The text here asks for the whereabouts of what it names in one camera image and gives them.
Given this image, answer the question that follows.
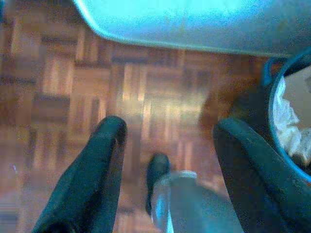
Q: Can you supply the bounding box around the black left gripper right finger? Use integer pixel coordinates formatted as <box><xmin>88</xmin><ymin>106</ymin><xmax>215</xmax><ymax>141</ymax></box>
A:
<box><xmin>213</xmin><ymin>118</ymin><xmax>311</xmax><ymax>233</ymax></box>

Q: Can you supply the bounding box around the black waste bin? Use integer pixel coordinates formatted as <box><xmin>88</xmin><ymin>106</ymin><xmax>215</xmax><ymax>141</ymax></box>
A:
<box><xmin>230</xmin><ymin>50</ymin><xmax>311</xmax><ymax>184</ymax></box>

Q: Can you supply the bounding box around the crumpled white paper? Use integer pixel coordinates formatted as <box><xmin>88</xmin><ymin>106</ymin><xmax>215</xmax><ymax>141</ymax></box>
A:
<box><xmin>274</xmin><ymin>77</ymin><xmax>311</xmax><ymax>158</ymax></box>

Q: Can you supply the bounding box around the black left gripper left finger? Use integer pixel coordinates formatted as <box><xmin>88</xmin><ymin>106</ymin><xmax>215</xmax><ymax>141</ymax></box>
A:
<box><xmin>31</xmin><ymin>115</ymin><xmax>128</xmax><ymax>233</ymax></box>

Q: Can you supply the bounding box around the silver robot left leg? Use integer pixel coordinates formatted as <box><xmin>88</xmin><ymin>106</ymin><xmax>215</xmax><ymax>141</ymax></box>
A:
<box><xmin>145</xmin><ymin>152</ymin><xmax>243</xmax><ymax>233</ymax></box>

